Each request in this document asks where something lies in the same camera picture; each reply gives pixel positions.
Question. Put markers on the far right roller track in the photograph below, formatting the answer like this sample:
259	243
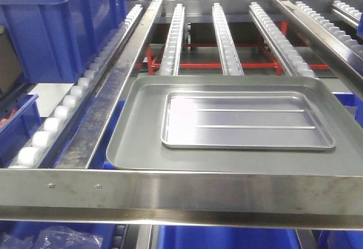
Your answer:
347	13

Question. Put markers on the steel lane divider right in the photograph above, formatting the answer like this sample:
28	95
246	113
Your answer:
341	60

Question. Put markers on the white roller track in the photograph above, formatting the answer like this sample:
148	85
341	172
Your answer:
333	30
290	60
34	151
229	58
171	56

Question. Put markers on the steel shelf front rail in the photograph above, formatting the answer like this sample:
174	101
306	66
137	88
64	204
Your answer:
182	198

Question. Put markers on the clear plastic bag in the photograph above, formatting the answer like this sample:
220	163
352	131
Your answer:
54	237

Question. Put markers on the steel lane divider left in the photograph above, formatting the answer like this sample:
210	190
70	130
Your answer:
88	137

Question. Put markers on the steel lane divider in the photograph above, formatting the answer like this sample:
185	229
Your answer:
341	60
88	137

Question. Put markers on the small blue bin left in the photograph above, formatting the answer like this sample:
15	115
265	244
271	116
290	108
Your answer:
19	129

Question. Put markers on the blue bin lower left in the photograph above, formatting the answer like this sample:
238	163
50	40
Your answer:
26	234

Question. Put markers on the blue bin lower centre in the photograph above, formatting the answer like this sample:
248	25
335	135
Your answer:
225	237

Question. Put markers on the blue bin upper left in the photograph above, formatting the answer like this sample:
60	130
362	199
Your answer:
57	40

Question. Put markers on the red metal frame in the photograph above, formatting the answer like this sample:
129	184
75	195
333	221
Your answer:
200	55

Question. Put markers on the large grey serving tray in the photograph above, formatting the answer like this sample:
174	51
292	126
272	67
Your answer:
136	142

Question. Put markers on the left white roller track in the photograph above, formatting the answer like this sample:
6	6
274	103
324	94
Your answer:
34	151

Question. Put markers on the small silver tray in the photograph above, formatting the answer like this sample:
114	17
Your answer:
243	120

